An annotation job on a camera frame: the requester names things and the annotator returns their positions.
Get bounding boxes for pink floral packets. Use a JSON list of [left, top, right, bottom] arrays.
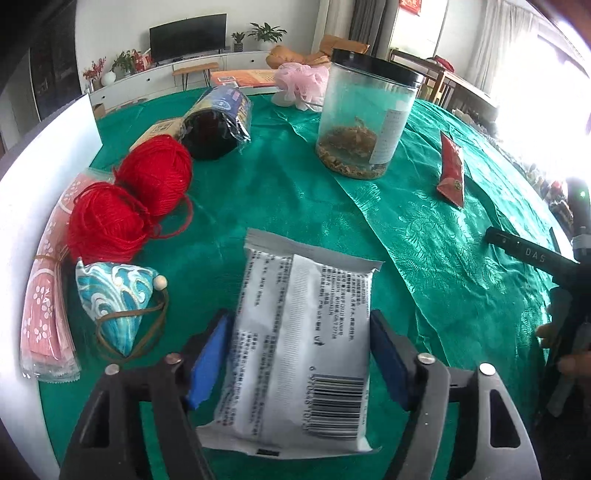
[[19, 170, 114, 383]]

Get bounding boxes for orange lounge chair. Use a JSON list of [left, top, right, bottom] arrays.
[[267, 34, 370, 70]]

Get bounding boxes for white printed packet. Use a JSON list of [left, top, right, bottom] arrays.
[[196, 227, 385, 461]]

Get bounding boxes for teal embroidered pouch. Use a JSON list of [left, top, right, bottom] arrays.
[[75, 257, 169, 365]]

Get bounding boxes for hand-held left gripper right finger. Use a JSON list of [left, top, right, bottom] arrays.
[[369, 309, 542, 480]]

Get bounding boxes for clear jar with black lid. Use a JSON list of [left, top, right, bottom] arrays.
[[315, 48, 424, 180]]

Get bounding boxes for black television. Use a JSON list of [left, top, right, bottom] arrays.
[[148, 13, 228, 64]]

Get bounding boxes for white curtain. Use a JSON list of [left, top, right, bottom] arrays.
[[466, 0, 546, 93]]

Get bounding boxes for white television cabinet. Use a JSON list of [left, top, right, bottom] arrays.
[[88, 50, 278, 109]]

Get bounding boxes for red flowers in vase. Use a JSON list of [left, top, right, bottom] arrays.
[[83, 58, 107, 90]]

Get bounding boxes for dark wooden chair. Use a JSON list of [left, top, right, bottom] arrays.
[[388, 48, 446, 102]]

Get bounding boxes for red yarn ball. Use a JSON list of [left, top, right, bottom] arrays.
[[67, 181, 153, 265], [115, 137, 195, 241]]

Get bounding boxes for pile of assorted clutter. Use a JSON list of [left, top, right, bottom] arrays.
[[526, 161, 573, 222]]

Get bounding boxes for white board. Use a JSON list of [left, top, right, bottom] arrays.
[[0, 93, 103, 467]]

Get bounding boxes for tan paper pack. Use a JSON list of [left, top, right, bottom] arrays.
[[130, 117, 185, 152]]

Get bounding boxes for green satin tablecloth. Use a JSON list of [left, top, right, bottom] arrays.
[[37, 85, 578, 480]]

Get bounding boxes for small wooden side table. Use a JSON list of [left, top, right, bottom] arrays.
[[173, 62, 219, 89]]

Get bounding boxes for red foil packet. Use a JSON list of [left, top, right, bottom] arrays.
[[436, 130, 466, 209]]

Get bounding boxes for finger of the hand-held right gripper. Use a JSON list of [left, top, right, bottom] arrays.
[[485, 226, 580, 278]]

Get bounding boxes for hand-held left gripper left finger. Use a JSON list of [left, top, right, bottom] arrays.
[[59, 309, 234, 480]]

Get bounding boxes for person's right hand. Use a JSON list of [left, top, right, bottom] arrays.
[[536, 320, 591, 379]]

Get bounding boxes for blue dark jar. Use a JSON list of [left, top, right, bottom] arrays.
[[178, 87, 254, 161]]

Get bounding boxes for orange book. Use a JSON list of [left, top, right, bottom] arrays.
[[210, 68, 282, 89]]

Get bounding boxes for grey curtain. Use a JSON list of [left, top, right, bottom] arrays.
[[348, 0, 393, 58]]

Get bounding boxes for green and red plant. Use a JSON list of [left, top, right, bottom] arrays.
[[111, 48, 141, 77]]

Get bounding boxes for wooden desk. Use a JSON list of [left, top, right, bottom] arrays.
[[438, 69, 499, 112]]

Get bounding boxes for large green potted plant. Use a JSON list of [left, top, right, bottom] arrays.
[[247, 22, 288, 51]]

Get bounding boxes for pink bath pouf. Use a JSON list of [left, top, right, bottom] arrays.
[[272, 64, 329, 112]]

